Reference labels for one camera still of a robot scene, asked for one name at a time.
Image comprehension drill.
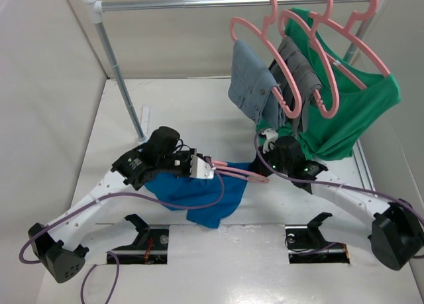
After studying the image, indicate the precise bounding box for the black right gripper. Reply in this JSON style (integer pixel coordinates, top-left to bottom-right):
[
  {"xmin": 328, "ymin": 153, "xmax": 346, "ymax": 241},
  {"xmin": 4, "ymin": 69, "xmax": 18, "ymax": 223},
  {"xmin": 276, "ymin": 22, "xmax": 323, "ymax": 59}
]
[{"xmin": 250, "ymin": 143, "xmax": 292, "ymax": 178}]

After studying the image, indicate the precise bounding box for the blue t shirt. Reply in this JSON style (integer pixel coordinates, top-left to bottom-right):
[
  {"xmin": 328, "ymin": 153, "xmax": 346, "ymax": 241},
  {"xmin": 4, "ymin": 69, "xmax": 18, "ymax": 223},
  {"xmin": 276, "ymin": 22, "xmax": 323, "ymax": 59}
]
[{"xmin": 144, "ymin": 174, "xmax": 247, "ymax": 228}]

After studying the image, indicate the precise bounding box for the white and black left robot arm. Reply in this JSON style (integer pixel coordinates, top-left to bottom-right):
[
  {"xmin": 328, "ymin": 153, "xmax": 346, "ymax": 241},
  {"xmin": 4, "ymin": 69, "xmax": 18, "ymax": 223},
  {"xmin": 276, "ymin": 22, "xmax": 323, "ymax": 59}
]
[{"xmin": 28, "ymin": 127, "xmax": 197, "ymax": 283}]

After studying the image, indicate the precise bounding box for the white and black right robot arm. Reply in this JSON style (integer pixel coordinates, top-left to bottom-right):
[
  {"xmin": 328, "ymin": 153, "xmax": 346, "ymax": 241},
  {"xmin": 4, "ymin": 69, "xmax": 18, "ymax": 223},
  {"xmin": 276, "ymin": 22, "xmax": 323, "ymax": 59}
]
[{"xmin": 251, "ymin": 130, "xmax": 423, "ymax": 271}]

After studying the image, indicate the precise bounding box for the green t shirt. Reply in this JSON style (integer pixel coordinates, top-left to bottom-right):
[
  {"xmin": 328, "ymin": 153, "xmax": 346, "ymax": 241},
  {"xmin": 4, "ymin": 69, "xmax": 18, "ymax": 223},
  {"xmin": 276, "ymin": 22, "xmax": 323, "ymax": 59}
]
[{"xmin": 277, "ymin": 19, "xmax": 401, "ymax": 161}]

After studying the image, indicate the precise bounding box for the pink hanger with denim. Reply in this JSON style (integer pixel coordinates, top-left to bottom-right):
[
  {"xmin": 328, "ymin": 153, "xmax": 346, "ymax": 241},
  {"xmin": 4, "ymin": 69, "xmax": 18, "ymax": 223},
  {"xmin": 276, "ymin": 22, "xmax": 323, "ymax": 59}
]
[{"xmin": 228, "ymin": 0, "xmax": 303, "ymax": 120}]

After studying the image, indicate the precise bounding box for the pink hanger with green shirt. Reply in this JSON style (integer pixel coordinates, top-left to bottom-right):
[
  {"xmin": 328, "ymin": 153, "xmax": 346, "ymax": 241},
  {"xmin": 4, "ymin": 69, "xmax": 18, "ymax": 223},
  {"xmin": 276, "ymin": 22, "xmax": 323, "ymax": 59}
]
[{"xmin": 309, "ymin": 0, "xmax": 390, "ymax": 77}]

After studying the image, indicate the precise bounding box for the pink hanger with grey cloth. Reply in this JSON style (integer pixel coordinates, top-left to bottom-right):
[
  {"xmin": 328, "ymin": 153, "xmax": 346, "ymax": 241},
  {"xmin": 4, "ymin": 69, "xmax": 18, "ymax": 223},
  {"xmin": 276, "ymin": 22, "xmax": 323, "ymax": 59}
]
[{"xmin": 277, "ymin": 0, "xmax": 341, "ymax": 119}]

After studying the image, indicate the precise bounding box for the folded blue denim garment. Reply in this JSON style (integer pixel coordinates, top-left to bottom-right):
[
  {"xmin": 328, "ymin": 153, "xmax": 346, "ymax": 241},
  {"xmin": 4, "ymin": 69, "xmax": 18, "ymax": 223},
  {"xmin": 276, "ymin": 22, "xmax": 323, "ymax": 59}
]
[{"xmin": 228, "ymin": 40, "xmax": 286, "ymax": 130}]

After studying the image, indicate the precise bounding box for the folded grey garment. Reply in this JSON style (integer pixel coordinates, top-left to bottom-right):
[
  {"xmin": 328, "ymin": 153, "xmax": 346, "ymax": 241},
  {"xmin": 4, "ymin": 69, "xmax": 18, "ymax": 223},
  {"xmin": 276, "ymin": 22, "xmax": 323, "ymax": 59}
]
[{"xmin": 269, "ymin": 36, "xmax": 322, "ymax": 138}]

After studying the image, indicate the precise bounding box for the metal clothes rack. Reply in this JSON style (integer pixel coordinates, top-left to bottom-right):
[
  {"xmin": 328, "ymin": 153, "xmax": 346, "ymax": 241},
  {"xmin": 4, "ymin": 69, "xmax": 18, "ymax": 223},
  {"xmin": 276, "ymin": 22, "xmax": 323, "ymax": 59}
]
[{"xmin": 81, "ymin": 0, "xmax": 368, "ymax": 144}]

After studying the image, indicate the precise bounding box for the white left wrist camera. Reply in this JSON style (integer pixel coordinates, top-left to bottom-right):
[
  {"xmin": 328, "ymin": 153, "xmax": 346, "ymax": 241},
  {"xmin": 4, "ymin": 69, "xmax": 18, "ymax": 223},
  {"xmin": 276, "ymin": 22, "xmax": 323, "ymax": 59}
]
[{"xmin": 189, "ymin": 154, "xmax": 214, "ymax": 179}]

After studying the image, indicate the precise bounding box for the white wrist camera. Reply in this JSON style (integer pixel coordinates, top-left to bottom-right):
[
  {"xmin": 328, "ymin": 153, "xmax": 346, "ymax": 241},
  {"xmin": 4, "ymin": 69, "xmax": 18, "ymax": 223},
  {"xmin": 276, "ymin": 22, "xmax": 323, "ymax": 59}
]
[
  {"xmin": 259, "ymin": 128, "xmax": 279, "ymax": 154},
  {"xmin": 189, "ymin": 154, "xmax": 214, "ymax": 179}
]

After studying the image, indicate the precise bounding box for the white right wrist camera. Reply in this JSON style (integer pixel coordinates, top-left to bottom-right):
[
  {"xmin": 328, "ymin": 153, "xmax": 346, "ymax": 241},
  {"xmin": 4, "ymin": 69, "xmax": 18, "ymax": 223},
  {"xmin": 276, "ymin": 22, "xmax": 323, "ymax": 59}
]
[{"xmin": 259, "ymin": 128, "xmax": 279, "ymax": 154}]

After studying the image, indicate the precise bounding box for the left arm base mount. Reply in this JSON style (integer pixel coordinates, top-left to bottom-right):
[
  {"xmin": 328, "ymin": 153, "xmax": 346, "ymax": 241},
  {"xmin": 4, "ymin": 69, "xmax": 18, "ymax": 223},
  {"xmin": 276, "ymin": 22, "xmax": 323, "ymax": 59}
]
[{"xmin": 112, "ymin": 214, "xmax": 170, "ymax": 265}]

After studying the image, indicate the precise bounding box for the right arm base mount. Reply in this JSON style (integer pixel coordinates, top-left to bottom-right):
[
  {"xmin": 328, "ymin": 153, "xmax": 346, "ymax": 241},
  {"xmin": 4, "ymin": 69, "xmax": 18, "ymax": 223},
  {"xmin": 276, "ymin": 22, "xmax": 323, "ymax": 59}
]
[{"xmin": 284, "ymin": 212, "xmax": 350, "ymax": 264}]

